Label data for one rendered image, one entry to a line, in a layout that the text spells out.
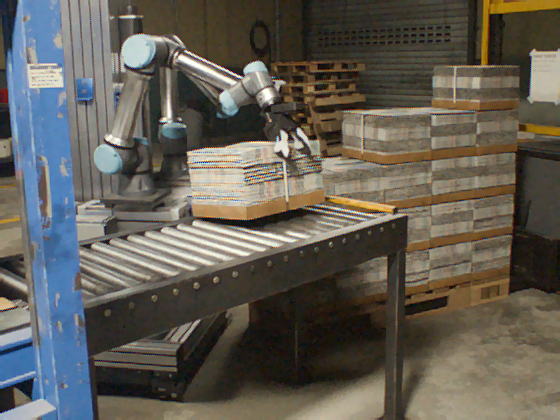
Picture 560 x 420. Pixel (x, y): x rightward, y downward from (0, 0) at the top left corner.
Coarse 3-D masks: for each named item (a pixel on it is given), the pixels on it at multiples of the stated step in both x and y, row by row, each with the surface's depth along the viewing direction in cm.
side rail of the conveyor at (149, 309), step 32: (384, 224) 227; (256, 256) 189; (288, 256) 196; (320, 256) 206; (352, 256) 217; (128, 288) 164; (160, 288) 165; (192, 288) 172; (224, 288) 180; (256, 288) 189; (288, 288) 198; (96, 320) 154; (128, 320) 160; (160, 320) 166; (192, 320) 174; (96, 352) 155
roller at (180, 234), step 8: (168, 232) 221; (176, 232) 219; (184, 232) 217; (192, 240) 212; (200, 240) 210; (208, 240) 208; (216, 240) 206; (216, 248) 204; (224, 248) 201; (232, 248) 199; (240, 248) 198
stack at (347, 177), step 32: (352, 160) 344; (448, 160) 344; (352, 192) 320; (384, 192) 329; (416, 192) 338; (448, 192) 347; (416, 224) 340; (448, 224) 350; (384, 256) 338; (416, 256) 345; (448, 256) 354; (320, 288) 322; (352, 288) 329; (384, 288) 339; (448, 288) 358; (256, 320) 349; (320, 320) 324; (352, 320) 350; (384, 320) 342
